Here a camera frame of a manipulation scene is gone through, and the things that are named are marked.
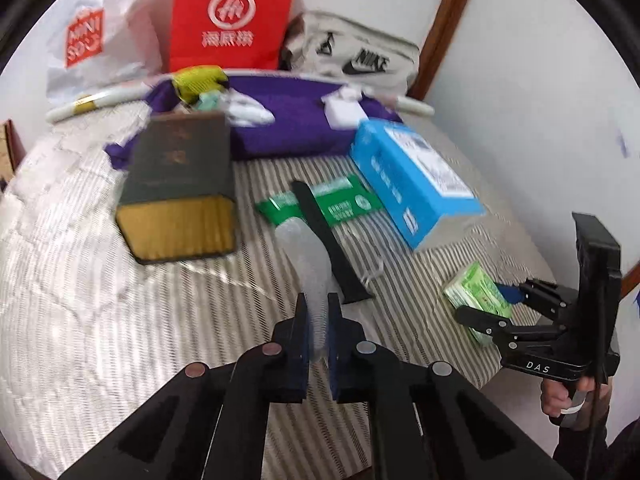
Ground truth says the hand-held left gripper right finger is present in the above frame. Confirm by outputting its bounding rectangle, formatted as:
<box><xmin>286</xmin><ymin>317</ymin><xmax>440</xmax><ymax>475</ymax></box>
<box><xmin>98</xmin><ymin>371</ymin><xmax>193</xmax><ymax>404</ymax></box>
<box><xmin>326</xmin><ymin>292</ymin><xmax>576</xmax><ymax>480</ymax></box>

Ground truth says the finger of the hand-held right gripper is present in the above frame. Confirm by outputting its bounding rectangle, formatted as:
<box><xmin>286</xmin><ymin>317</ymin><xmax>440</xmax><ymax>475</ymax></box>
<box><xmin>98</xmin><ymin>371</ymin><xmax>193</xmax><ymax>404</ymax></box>
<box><xmin>455</xmin><ymin>305</ymin><xmax>569</xmax><ymax>350</ymax></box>
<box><xmin>495</xmin><ymin>280</ymin><xmax>581</xmax><ymax>323</ymax></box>

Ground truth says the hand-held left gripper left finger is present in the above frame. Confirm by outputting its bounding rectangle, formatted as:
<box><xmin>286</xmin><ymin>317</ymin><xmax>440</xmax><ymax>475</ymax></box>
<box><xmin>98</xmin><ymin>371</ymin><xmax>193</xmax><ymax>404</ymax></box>
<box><xmin>57</xmin><ymin>292</ymin><xmax>311</xmax><ymax>480</ymax></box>

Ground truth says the green tissue pack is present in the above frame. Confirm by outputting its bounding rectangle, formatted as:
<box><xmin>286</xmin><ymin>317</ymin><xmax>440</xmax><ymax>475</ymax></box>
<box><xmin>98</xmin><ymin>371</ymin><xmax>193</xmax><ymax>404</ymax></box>
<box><xmin>442</xmin><ymin>261</ymin><xmax>516</xmax><ymax>347</ymax></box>

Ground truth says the clear plastic bottle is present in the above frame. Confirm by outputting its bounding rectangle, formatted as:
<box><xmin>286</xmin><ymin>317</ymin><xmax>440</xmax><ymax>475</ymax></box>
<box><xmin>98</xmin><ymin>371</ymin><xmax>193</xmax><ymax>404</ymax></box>
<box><xmin>274</xmin><ymin>220</ymin><xmax>333</xmax><ymax>361</ymax></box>

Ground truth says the purple plush towel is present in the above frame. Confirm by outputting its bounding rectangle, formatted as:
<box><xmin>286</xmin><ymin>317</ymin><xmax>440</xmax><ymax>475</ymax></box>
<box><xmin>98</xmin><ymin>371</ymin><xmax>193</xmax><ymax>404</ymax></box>
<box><xmin>104</xmin><ymin>74</ymin><xmax>403</xmax><ymax>171</ymax></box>

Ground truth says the person's right forearm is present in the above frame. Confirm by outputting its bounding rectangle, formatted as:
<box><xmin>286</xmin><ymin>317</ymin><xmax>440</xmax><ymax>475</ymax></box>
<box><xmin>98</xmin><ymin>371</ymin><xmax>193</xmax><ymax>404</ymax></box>
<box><xmin>552</xmin><ymin>410</ymin><xmax>640</xmax><ymax>480</ymax></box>

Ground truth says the person's right hand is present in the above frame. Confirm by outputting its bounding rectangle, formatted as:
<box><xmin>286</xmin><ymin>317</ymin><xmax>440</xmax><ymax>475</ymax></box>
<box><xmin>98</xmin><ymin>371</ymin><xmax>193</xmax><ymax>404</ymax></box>
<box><xmin>540</xmin><ymin>377</ymin><xmax>598</xmax><ymax>418</ymax></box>

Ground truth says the clear plastic hook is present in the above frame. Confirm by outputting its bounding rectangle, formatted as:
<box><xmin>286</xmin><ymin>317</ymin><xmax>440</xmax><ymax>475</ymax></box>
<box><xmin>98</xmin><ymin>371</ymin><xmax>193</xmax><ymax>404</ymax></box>
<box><xmin>345</xmin><ymin>230</ymin><xmax>386</xmax><ymax>281</ymax></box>

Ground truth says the green wet wipes packet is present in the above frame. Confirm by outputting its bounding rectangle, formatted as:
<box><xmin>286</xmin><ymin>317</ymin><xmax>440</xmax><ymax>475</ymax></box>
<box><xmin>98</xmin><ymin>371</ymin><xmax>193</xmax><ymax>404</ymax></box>
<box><xmin>254</xmin><ymin>174</ymin><xmax>385</xmax><ymax>228</ymax></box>

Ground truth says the blue tissue box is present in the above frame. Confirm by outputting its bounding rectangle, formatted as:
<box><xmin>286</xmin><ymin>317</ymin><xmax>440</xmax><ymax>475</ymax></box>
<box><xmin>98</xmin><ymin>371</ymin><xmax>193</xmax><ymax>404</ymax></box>
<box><xmin>349</xmin><ymin>119</ymin><xmax>486</xmax><ymax>252</ymax></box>

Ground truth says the dark green thick book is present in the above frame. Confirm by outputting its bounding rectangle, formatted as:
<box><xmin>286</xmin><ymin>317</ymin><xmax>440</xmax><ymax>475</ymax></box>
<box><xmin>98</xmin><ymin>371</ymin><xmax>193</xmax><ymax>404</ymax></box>
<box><xmin>115</xmin><ymin>112</ymin><xmax>238</xmax><ymax>266</ymax></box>

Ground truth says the small white box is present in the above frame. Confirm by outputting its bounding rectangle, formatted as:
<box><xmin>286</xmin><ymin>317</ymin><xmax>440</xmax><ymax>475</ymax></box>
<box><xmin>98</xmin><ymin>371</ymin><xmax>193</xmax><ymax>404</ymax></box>
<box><xmin>322</xmin><ymin>87</ymin><xmax>368</xmax><ymax>128</ymax></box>

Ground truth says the white and green pouch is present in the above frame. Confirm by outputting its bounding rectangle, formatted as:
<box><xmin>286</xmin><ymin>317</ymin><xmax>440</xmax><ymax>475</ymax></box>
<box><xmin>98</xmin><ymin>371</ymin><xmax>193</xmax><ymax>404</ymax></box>
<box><xmin>227</xmin><ymin>89</ymin><xmax>275</xmax><ymax>127</ymax></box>

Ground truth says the yellow green packet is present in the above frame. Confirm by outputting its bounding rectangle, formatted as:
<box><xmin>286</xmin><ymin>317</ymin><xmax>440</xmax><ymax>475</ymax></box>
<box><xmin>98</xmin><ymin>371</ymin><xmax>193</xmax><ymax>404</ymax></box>
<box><xmin>172</xmin><ymin>66</ymin><xmax>228</xmax><ymax>103</ymax></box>

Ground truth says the grey fabric bag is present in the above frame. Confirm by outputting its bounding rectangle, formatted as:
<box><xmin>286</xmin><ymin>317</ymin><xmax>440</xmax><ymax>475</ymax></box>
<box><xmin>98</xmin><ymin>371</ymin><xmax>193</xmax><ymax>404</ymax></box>
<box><xmin>279</xmin><ymin>10</ymin><xmax>421</xmax><ymax>92</ymax></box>

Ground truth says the white floral mat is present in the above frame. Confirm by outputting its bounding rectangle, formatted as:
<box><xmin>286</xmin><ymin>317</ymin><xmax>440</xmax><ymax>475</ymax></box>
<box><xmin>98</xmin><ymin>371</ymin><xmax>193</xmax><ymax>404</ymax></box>
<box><xmin>46</xmin><ymin>67</ymin><xmax>436</xmax><ymax>123</ymax></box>

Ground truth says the red paper bag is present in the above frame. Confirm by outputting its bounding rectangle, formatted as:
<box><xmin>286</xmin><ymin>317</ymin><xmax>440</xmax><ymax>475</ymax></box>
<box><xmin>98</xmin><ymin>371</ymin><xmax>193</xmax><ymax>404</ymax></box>
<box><xmin>167</xmin><ymin>0</ymin><xmax>301</xmax><ymax>73</ymax></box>

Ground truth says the white plastic bag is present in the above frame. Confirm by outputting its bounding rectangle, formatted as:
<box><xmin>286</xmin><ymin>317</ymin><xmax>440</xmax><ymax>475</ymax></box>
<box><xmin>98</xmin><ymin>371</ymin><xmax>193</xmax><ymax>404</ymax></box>
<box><xmin>46</xmin><ymin>0</ymin><xmax>176</xmax><ymax>103</ymax></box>

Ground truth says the black watch strap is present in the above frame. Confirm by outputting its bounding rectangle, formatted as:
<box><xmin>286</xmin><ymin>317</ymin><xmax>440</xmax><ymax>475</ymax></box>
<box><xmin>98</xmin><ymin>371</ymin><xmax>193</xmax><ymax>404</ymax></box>
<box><xmin>291</xmin><ymin>181</ymin><xmax>377</xmax><ymax>306</ymax></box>

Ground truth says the black cable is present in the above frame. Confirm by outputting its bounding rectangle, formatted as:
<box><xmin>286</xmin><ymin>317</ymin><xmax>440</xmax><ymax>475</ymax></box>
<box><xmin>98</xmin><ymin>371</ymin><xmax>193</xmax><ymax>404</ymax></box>
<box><xmin>580</xmin><ymin>260</ymin><xmax>603</xmax><ymax>480</ymax></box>

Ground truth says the brown wooden door frame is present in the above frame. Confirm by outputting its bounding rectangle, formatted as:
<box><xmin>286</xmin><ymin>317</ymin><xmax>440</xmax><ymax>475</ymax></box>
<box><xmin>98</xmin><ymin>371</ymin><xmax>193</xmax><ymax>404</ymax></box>
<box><xmin>406</xmin><ymin>0</ymin><xmax>485</xmax><ymax>103</ymax></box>

